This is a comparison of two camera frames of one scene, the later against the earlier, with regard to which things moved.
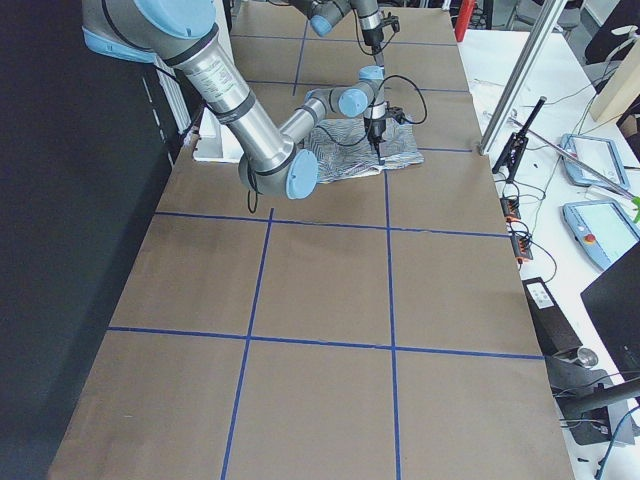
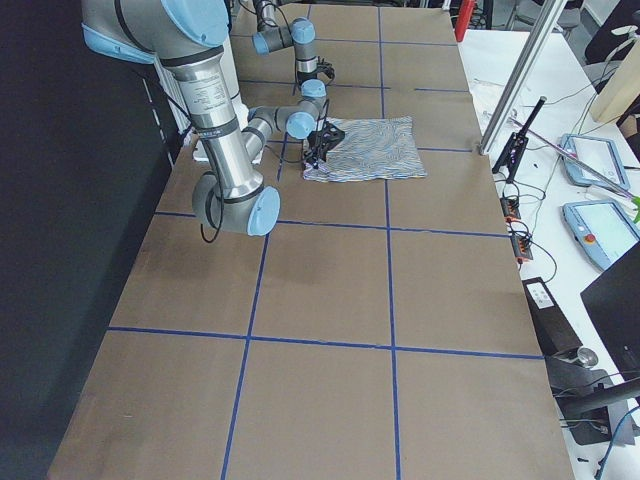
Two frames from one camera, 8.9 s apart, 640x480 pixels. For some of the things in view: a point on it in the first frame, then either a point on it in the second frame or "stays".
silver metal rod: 576,159 stays
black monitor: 614,301 stays
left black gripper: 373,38 -> 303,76
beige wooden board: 621,88 stays
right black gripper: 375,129 -> 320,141
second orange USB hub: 521,248 stays
